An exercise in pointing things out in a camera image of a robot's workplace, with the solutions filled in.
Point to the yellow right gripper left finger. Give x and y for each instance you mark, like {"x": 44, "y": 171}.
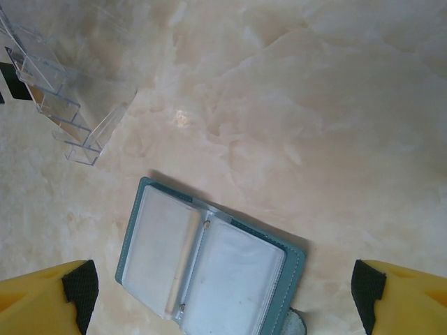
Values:
{"x": 31, "y": 303}

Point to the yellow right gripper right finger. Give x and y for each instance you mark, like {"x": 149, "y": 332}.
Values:
{"x": 415, "y": 303}

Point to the gold card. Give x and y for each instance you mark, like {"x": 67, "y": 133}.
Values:
{"x": 52, "y": 106}

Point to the clear acrylic card organizer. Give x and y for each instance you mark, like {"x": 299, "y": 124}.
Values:
{"x": 70, "y": 90}

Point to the black card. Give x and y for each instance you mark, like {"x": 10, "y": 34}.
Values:
{"x": 15, "y": 82}

